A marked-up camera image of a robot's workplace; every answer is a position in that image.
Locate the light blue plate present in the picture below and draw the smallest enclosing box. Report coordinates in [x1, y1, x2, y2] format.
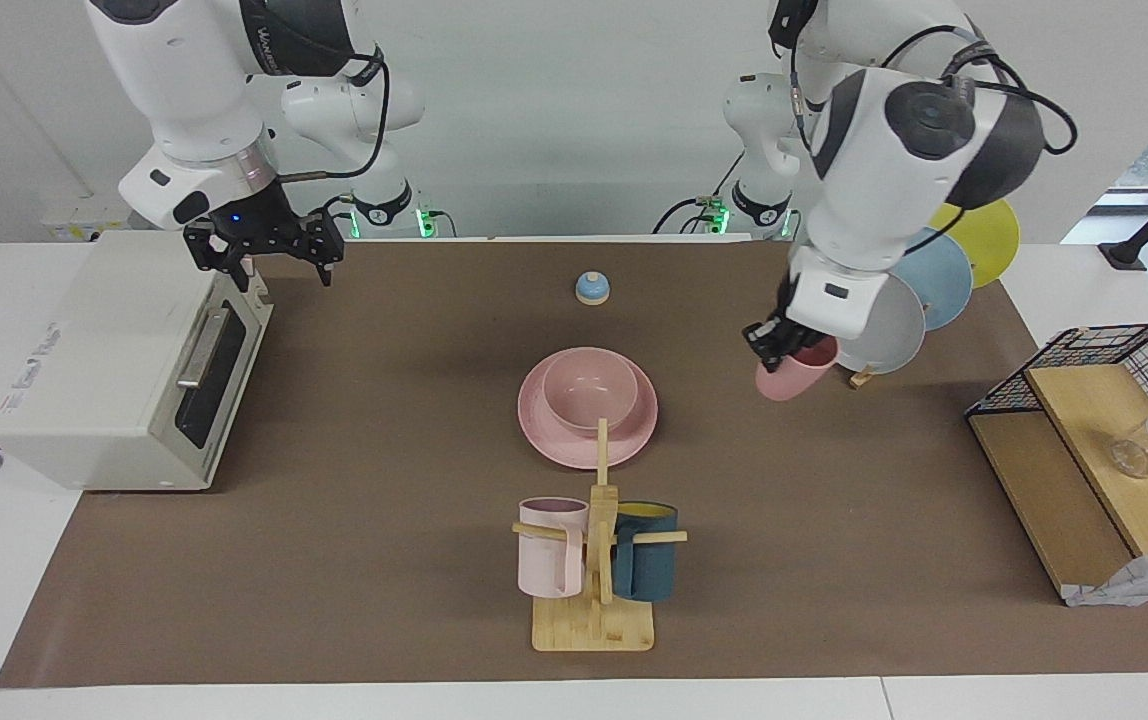
[892, 228, 974, 332]

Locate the dark teal mug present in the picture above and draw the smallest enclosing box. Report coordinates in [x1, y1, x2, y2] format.
[610, 501, 680, 603]

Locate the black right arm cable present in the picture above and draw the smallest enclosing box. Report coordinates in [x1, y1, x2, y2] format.
[279, 45, 391, 183]

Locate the grey plate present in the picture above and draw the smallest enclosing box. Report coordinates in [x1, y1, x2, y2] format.
[834, 272, 927, 376]

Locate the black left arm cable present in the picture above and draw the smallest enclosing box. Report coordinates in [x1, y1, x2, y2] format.
[794, 25, 1078, 156]

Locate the pink plate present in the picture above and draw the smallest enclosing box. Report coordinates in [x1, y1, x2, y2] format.
[518, 347, 659, 470]

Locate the black base cable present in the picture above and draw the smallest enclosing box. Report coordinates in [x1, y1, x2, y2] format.
[652, 150, 745, 236]
[319, 195, 360, 239]

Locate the clear glass cup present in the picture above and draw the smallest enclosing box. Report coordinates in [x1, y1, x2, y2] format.
[1110, 425, 1148, 479]

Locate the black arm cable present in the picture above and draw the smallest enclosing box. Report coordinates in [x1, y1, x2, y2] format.
[279, 45, 391, 183]
[794, 25, 1078, 156]

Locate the yellow plate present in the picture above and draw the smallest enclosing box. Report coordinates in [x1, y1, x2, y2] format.
[929, 199, 1020, 289]

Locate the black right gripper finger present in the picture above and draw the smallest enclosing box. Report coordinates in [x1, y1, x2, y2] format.
[183, 221, 251, 294]
[303, 209, 346, 289]

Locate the brown table mat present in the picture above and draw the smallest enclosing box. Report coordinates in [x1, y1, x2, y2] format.
[0, 240, 1148, 689]

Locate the pink cup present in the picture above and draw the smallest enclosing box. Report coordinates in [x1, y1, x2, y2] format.
[756, 337, 840, 402]

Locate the wooden mug rack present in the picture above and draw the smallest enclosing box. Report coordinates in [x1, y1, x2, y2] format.
[512, 418, 688, 653]

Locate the light pink mug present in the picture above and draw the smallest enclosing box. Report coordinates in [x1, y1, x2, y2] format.
[517, 497, 591, 599]

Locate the black left base cable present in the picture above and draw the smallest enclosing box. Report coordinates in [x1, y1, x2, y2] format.
[652, 150, 745, 236]

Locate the pink bowl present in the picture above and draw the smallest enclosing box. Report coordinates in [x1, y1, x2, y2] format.
[542, 351, 639, 438]

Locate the wooden shelf with wire basket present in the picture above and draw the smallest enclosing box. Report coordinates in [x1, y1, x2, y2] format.
[965, 322, 1148, 606]

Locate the black right base cable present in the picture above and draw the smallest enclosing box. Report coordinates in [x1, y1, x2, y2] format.
[319, 195, 360, 239]

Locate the white toaster oven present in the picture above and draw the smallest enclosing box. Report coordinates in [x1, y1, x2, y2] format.
[0, 230, 275, 492]

